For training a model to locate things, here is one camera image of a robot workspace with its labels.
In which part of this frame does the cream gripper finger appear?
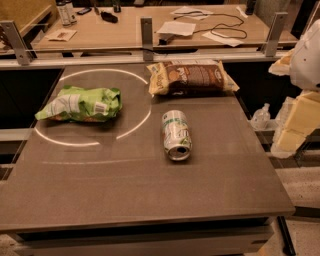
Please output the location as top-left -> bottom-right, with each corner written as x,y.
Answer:
271,90 -> 320,158
268,49 -> 294,76

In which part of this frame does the white paper sheet back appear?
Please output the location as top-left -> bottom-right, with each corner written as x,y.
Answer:
171,6 -> 213,20

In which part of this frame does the right metal bracket post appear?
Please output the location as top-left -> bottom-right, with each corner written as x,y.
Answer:
261,12 -> 288,57

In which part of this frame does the black mouse on desk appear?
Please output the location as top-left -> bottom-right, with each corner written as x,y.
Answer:
101,12 -> 118,23

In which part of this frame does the left metal bracket post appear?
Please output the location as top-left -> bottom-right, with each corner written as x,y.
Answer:
0,20 -> 33,66

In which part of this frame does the brown yellow snack bag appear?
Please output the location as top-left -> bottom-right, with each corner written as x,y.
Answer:
147,60 -> 239,95

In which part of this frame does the green chip bag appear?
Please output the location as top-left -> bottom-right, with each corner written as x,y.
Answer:
35,85 -> 122,122

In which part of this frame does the small paper card left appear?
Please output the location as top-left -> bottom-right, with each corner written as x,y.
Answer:
46,28 -> 77,42

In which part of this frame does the clear sanitizer bottle left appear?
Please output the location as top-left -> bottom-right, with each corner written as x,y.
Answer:
250,103 -> 270,130

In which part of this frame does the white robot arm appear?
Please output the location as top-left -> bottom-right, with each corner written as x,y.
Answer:
269,20 -> 320,158

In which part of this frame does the white paper sheet centre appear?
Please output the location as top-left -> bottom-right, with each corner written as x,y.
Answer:
157,21 -> 196,36

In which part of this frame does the green white 7up can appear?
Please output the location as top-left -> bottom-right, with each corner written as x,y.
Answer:
162,110 -> 192,161

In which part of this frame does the black phone on desk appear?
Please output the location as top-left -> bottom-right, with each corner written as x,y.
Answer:
76,7 -> 92,15

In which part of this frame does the wooden back desk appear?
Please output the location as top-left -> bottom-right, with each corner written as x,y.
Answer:
31,3 -> 299,53

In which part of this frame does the white paper sheet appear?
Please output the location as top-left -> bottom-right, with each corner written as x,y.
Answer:
157,21 -> 196,36
203,32 -> 242,47
171,6 -> 213,20

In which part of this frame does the metal bracket post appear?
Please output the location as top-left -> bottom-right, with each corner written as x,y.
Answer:
140,17 -> 153,61
261,12 -> 288,57
0,20 -> 33,66

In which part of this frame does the white paper sheet right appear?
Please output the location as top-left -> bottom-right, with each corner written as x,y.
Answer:
203,32 -> 242,47

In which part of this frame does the middle metal bracket post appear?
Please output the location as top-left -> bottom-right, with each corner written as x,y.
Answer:
140,17 -> 153,61

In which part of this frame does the black cable on desk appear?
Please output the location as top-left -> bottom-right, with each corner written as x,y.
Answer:
173,11 -> 248,40

